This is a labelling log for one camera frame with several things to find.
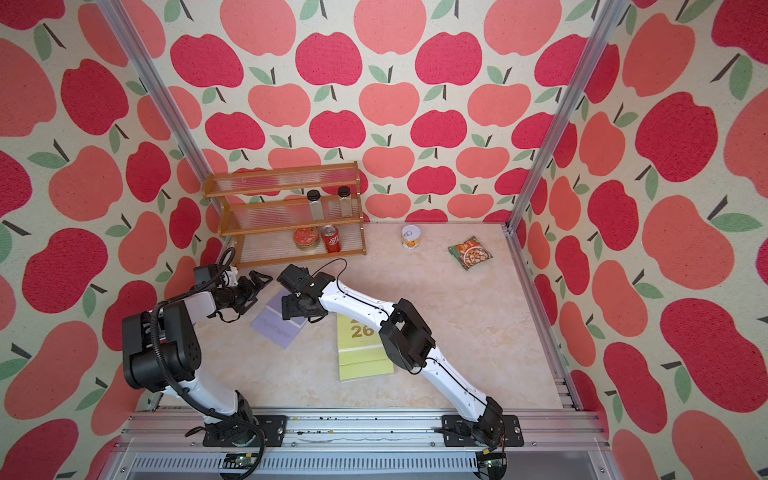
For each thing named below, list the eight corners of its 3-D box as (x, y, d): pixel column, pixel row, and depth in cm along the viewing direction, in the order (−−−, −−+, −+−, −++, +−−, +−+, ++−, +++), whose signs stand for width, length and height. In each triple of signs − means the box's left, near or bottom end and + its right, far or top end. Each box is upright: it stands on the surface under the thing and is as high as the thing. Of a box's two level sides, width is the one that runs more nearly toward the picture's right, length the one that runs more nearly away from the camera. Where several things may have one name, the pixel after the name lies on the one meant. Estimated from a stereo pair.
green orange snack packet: (466, 270, 109) (468, 265, 106) (449, 251, 115) (450, 245, 112) (489, 259, 112) (491, 254, 110) (471, 241, 118) (473, 235, 116)
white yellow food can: (401, 248, 115) (402, 239, 111) (401, 232, 120) (401, 223, 116) (420, 248, 115) (422, 239, 111) (419, 232, 120) (420, 223, 116)
